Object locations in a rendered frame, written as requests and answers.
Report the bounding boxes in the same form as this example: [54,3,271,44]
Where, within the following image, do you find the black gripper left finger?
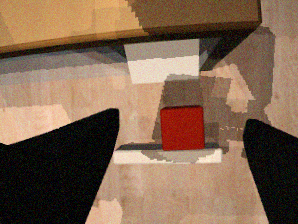
[0,108,118,224]

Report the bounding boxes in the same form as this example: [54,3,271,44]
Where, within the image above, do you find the red cube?
[160,104,205,151]

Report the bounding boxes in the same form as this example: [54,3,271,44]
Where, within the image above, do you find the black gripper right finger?
[242,119,298,224]

